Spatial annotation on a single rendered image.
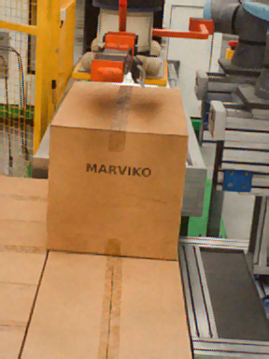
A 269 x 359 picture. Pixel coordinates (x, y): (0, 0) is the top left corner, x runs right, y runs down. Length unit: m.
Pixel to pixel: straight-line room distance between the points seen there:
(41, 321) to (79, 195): 0.42
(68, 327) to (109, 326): 0.10
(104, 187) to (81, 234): 0.17
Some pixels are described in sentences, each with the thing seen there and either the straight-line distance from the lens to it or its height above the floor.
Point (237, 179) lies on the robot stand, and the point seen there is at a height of 0.77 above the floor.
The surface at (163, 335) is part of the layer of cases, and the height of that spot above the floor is 0.54.
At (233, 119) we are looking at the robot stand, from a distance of 1.97.
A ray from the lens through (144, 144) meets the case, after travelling 1.86.
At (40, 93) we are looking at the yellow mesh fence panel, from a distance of 3.32.
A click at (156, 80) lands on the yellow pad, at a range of 1.95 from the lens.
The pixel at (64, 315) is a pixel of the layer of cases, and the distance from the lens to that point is 1.71.
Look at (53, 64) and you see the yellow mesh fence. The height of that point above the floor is 0.75.
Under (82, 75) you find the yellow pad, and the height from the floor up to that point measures 1.07.
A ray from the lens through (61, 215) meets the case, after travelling 1.96.
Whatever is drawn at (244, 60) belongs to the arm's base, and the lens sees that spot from 2.45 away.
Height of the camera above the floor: 1.47
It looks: 17 degrees down
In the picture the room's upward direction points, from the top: 4 degrees clockwise
